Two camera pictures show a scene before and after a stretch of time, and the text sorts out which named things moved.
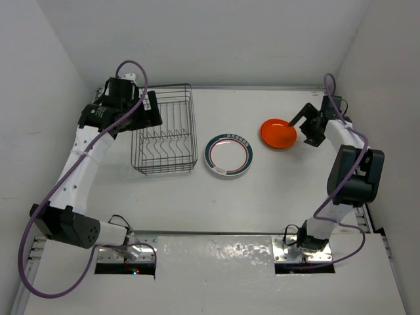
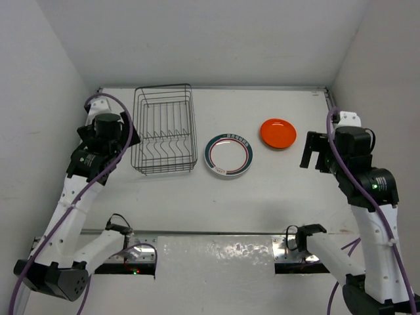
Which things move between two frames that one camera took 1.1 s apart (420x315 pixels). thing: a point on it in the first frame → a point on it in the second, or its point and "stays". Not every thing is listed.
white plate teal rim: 228,155 stays
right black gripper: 309,111 → 316,141
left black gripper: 147,118 → 125,134
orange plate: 278,134 stays
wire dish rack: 170,147 stays
